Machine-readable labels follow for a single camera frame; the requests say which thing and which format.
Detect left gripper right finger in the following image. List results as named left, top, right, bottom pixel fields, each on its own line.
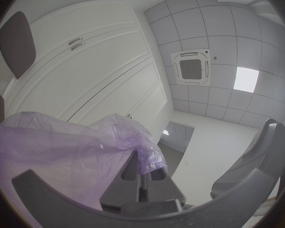
left=143, top=169, right=186, bottom=206

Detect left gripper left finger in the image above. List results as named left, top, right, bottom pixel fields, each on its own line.
left=100, top=151, right=143, bottom=211

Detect purple plastic bag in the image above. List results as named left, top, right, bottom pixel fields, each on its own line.
left=0, top=112, right=168, bottom=225

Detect white ceiling air vent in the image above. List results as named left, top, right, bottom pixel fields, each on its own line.
left=170, top=48, right=210, bottom=85

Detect white wardrobe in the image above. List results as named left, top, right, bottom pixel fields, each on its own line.
left=0, top=0, right=168, bottom=128

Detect square ceiling light panel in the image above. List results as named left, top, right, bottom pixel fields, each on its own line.
left=233, top=67, right=259, bottom=92

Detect white chair dark grey cushions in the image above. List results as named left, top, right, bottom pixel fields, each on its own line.
left=0, top=11, right=36, bottom=130

